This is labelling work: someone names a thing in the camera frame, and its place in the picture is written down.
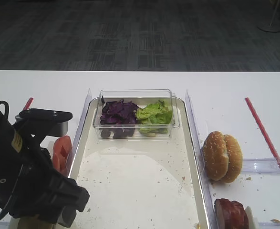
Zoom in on clear upper right track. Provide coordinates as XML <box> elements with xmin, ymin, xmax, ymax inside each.
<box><xmin>241</xmin><ymin>157</ymin><xmax>280</xmax><ymax>175</ymax></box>

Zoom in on green lettuce leaves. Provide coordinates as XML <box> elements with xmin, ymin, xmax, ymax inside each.
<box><xmin>135</xmin><ymin>100</ymin><xmax>173</xmax><ymax>137</ymax></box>

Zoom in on tomato slice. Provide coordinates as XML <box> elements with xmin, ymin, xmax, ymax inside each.
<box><xmin>52</xmin><ymin>153</ymin><xmax>68</xmax><ymax>177</ymax></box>
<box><xmin>53</xmin><ymin>135</ymin><xmax>72</xmax><ymax>163</ymax></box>

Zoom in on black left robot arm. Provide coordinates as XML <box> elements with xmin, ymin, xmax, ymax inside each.
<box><xmin>0</xmin><ymin>101</ymin><xmax>90</xmax><ymax>228</ymax></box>

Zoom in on clear right divider rail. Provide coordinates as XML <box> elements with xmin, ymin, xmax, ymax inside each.
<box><xmin>185</xmin><ymin>91</ymin><xmax>218</xmax><ymax>229</ymax></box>

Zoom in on clear plastic salad box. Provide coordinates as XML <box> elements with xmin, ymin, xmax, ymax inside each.
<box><xmin>93</xmin><ymin>89</ymin><xmax>180</xmax><ymax>139</ymax></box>

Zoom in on left sesame top bun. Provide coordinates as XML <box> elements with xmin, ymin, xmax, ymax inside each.
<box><xmin>202</xmin><ymin>131</ymin><xmax>229</xmax><ymax>181</ymax></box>

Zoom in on right sesame top bun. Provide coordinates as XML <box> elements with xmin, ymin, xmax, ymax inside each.
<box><xmin>221</xmin><ymin>135</ymin><xmax>243</xmax><ymax>183</ymax></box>

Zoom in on white metal tray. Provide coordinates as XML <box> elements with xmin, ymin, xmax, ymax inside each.
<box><xmin>71</xmin><ymin>99</ymin><xmax>208</xmax><ymax>229</ymax></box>

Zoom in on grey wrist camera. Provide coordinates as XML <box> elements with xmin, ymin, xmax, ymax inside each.
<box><xmin>15</xmin><ymin>108</ymin><xmax>73</xmax><ymax>137</ymax></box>

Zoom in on sesame bun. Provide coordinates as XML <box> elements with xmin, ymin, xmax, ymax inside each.
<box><xmin>202</xmin><ymin>131</ymin><xmax>229</xmax><ymax>181</ymax></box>
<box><xmin>221</xmin><ymin>135</ymin><xmax>243</xmax><ymax>183</ymax></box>

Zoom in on red right straw rail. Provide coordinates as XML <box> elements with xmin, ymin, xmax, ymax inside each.
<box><xmin>244</xmin><ymin>97</ymin><xmax>280</xmax><ymax>168</ymax></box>

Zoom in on red left straw rail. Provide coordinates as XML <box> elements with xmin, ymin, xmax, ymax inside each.
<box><xmin>23</xmin><ymin>97</ymin><xmax>33</xmax><ymax>111</ymax></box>

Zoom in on purple lettuce leaves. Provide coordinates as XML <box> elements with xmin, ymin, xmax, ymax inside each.
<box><xmin>100</xmin><ymin>96</ymin><xmax>139</xmax><ymax>139</ymax></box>

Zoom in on clear track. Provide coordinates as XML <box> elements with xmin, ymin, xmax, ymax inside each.
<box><xmin>241</xmin><ymin>157</ymin><xmax>280</xmax><ymax>175</ymax></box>
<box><xmin>259</xmin><ymin>222</ymin><xmax>280</xmax><ymax>229</ymax></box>

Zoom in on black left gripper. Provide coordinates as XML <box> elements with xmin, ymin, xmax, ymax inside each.
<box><xmin>0</xmin><ymin>133</ymin><xmax>90</xmax><ymax>227</ymax></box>

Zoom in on clear lower right track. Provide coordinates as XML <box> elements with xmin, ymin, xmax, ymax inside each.
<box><xmin>259</xmin><ymin>222</ymin><xmax>280</xmax><ymax>229</ymax></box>

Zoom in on back tomato slice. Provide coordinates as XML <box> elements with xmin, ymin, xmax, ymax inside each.
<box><xmin>53</xmin><ymin>135</ymin><xmax>72</xmax><ymax>163</ymax></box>

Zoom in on round floor stand base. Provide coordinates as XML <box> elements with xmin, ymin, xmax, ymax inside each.
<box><xmin>258</xmin><ymin>0</ymin><xmax>280</xmax><ymax>33</ymax></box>

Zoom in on red straw rail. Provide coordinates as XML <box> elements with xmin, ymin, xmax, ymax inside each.
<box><xmin>244</xmin><ymin>97</ymin><xmax>280</xmax><ymax>168</ymax></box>
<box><xmin>23</xmin><ymin>97</ymin><xmax>33</xmax><ymax>111</ymax></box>

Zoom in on front tomato slice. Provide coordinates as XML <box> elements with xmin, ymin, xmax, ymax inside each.
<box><xmin>52</xmin><ymin>153</ymin><xmax>68</xmax><ymax>177</ymax></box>

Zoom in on white right pusher block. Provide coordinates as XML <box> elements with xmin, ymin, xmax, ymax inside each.
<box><xmin>245</xmin><ymin>206</ymin><xmax>259</xmax><ymax>229</ymax></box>

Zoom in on brown meat patty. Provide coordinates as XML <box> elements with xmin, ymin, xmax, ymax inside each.
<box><xmin>214</xmin><ymin>198</ymin><xmax>249</xmax><ymax>229</ymax></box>

